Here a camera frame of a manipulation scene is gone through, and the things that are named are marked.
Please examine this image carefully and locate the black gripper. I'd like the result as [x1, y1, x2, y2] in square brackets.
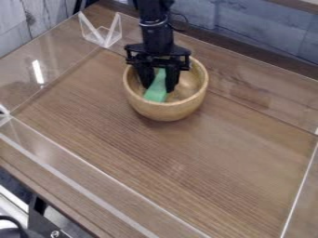
[124, 44, 191, 93]

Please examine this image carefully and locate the green rectangular stick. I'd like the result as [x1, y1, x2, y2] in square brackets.
[143, 69, 168, 102]

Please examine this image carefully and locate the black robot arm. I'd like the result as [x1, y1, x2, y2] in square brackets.
[124, 0, 191, 93]

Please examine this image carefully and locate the wooden bowl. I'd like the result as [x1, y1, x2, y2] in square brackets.
[123, 57, 209, 122]

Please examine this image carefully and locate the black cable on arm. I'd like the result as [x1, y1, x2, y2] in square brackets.
[168, 8, 191, 33]

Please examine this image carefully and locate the clear acrylic corner bracket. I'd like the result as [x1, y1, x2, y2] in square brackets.
[79, 12, 121, 48]

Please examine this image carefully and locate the black table frame bracket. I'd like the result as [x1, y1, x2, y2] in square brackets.
[26, 195, 76, 238]

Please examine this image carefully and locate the black cable lower left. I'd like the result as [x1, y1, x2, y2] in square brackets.
[0, 215, 29, 238]

